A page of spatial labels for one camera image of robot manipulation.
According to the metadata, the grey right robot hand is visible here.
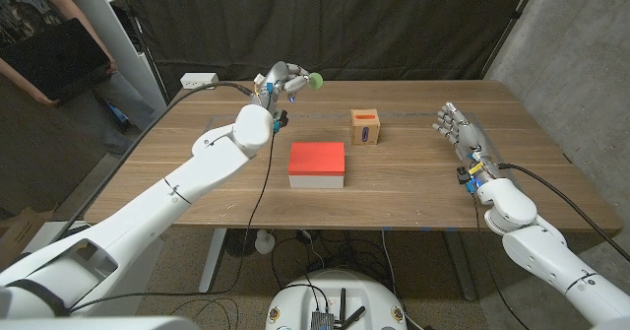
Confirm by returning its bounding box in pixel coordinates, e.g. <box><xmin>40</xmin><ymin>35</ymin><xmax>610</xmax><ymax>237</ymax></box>
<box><xmin>431</xmin><ymin>101</ymin><xmax>503</xmax><ymax>186</ymax></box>

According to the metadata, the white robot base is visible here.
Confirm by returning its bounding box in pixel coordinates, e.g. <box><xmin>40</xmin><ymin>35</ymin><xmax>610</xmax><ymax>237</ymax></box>
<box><xmin>265</xmin><ymin>269</ymin><xmax>409</xmax><ymax>330</ymax></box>

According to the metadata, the black backdrop stand pole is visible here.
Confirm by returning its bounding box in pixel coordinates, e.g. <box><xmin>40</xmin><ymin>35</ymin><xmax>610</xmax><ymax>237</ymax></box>
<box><xmin>479</xmin><ymin>0</ymin><xmax>545</xmax><ymax>80</ymax></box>
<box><xmin>115</xmin><ymin>0</ymin><xmax>171</xmax><ymax>104</ymax></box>

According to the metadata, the standing person in dark shirt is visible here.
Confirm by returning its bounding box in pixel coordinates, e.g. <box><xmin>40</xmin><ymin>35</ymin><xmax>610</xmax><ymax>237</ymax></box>
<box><xmin>0</xmin><ymin>0</ymin><xmax>158</xmax><ymax>157</ymax></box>

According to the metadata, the black curtain backdrop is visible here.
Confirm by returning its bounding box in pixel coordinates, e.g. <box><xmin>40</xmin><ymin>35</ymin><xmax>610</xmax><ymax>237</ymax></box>
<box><xmin>117</xmin><ymin>0</ymin><xmax>536</xmax><ymax>99</ymax></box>

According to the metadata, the small black fan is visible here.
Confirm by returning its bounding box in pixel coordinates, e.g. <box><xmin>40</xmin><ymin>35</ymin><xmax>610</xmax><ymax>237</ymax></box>
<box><xmin>224</xmin><ymin>228</ymin><xmax>258</xmax><ymax>259</ymax></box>

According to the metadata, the grey table leg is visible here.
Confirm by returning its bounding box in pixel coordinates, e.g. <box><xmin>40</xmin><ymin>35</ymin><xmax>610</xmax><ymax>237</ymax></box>
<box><xmin>442</xmin><ymin>230</ymin><xmax>477</xmax><ymax>302</ymax></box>

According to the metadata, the white power strip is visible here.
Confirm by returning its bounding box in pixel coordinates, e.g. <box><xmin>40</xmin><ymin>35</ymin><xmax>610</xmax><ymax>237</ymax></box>
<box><xmin>179</xmin><ymin>72</ymin><xmax>220</xmax><ymax>91</ymax></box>

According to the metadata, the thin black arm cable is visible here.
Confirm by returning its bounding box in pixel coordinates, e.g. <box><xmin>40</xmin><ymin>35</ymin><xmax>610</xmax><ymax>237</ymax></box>
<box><xmin>67</xmin><ymin>130</ymin><xmax>277</xmax><ymax>314</ymax></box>
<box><xmin>472</xmin><ymin>194</ymin><xmax>526</xmax><ymax>330</ymax></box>

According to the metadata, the black radio module with antennas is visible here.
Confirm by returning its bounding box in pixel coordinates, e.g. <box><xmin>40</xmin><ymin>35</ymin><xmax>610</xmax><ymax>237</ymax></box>
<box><xmin>309</xmin><ymin>287</ymin><xmax>368</xmax><ymax>330</ymax></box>

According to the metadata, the white table leg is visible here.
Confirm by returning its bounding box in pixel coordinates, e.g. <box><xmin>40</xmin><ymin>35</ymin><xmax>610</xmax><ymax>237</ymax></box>
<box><xmin>198</xmin><ymin>228</ymin><xmax>228</xmax><ymax>296</ymax></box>

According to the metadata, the wooden box with coin slots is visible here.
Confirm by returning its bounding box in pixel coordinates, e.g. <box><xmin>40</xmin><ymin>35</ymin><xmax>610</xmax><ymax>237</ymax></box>
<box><xmin>349</xmin><ymin>108</ymin><xmax>382</xmax><ymax>147</ymax></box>

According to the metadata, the brown cardboard box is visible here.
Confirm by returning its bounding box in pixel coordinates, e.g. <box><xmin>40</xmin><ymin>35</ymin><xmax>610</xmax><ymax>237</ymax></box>
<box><xmin>0</xmin><ymin>206</ymin><xmax>55</xmax><ymax>272</ymax></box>

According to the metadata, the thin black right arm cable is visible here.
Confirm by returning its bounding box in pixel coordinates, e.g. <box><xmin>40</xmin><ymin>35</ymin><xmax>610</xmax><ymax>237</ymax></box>
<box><xmin>472</xmin><ymin>194</ymin><xmax>526</xmax><ymax>330</ymax></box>

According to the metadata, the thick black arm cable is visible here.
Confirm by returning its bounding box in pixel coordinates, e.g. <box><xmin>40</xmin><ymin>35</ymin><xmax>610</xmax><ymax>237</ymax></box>
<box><xmin>48</xmin><ymin>80</ymin><xmax>257</xmax><ymax>245</ymax></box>
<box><xmin>497</xmin><ymin>162</ymin><xmax>630</xmax><ymax>263</ymax></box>

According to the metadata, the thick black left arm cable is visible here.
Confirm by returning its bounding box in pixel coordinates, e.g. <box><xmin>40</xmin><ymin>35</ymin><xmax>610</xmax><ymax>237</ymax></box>
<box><xmin>48</xmin><ymin>80</ymin><xmax>257</xmax><ymax>245</ymax></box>

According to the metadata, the red box with white base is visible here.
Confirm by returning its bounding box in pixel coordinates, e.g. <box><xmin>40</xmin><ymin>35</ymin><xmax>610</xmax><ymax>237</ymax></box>
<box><xmin>286</xmin><ymin>141</ymin><xmax>347</xmax><ymax>189</ymax></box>

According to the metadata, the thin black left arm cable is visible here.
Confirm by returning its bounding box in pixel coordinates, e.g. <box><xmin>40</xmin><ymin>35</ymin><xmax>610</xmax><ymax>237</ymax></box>
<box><xmin>67</xmin><ymin>130</ymin><xmax>277</xmax><ymax>314</ymax></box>

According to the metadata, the black laptop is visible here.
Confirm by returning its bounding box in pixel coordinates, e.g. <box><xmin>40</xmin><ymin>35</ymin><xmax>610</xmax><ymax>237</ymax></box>
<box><xmin>0</xmin><ymin>17</ymin><xmax>112</xmax><ymax>102</ymax></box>

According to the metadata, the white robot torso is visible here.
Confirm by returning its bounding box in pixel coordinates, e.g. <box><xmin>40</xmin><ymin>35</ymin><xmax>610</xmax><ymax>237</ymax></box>
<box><xmin>0</xmin><ymin>316</ymin><xmax>201</xmax><ymax>330</ymax></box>

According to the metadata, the white partition panel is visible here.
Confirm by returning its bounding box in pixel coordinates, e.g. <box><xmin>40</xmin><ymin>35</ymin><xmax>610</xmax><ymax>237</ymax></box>
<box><xmin>53</xmin><ymin>0</ymin><xmax>167</xmax><ymax>119</ymax></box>

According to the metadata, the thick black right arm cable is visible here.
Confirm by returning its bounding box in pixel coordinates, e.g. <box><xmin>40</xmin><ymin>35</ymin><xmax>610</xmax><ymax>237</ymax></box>
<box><xmin>497</xmin><ymin>162</ymin><xmax>630</xmax><ymax>263</ymax></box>

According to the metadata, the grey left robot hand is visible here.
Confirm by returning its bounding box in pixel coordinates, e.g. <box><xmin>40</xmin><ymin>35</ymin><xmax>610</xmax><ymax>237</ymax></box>
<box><xmin>253</xmin><ymin>61</ymin><xmax>312</xmax><ymax>119</ymax></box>

